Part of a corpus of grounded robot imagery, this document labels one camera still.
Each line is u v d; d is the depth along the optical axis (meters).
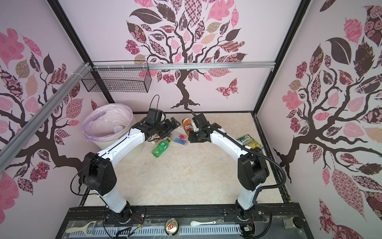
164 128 0.76
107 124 0.90
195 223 0.72
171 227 0.62
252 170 0.46
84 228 0.69
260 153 0.47
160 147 0.96
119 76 0.95
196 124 0.72
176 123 0.80
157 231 0.70
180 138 0.99
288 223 0.68
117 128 0.92
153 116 0.67
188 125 0.87
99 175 0.45
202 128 0.67
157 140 0.98
